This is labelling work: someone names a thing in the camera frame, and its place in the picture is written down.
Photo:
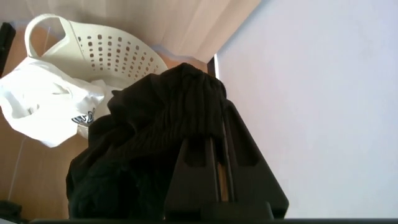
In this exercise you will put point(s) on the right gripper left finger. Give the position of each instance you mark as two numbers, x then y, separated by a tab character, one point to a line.
192	180

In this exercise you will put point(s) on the white laundry basket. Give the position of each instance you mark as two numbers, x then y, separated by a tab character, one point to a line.
93	37

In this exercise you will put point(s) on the black shorts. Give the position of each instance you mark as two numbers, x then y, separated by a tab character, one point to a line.
140	130

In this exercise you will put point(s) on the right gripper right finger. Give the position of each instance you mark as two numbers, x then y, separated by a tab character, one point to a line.
252	180

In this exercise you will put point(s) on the white garment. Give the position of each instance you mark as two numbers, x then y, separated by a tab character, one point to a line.
43	102

